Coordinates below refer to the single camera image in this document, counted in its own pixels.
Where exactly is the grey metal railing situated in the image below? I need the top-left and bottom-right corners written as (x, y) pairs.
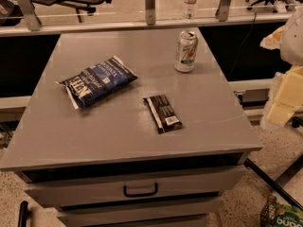
top-left (0, 0), bottom-right (303, 38)

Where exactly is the clear plastic water bottle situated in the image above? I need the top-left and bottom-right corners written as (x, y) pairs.
top-left (184, 0), bottom-right (197, 21)

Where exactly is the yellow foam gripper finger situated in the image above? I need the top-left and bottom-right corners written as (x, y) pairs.
top-left (261, 66), bottom-right (303, 130)

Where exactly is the black rxbar chocolate wrapper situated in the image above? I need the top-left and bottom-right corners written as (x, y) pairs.
top-left (144, 95), bottom-right (183, 134)

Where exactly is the blue chip bag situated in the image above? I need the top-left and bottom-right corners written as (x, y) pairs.
top-left (59, 56), bottom-right (138, 110)

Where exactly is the green snack bag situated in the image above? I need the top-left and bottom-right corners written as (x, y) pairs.
top-left (274, 204), bottom-right (303, 227)

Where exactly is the grey drawer cabinet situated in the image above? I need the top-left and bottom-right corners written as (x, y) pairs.
top-left (1, 29), bottom-right (260, 227)

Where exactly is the black floor pole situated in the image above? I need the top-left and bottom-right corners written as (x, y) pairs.
top-left (17, 201), bottom-right (28, 227)

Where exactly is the black drawer handle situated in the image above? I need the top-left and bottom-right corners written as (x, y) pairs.
top-left (123, 183), bottom-right (158, 198)

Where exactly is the black wire basket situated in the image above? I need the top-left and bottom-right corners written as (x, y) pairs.
top-left (260, 195), bottom-right (276, 227)

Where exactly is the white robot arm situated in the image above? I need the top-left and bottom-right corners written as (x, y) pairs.
top-left (260, 7), bottom-right (303, 130)

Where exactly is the white 7up soda can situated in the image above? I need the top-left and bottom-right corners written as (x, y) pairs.
top-left (174, 30), bottom-right (198, 73)

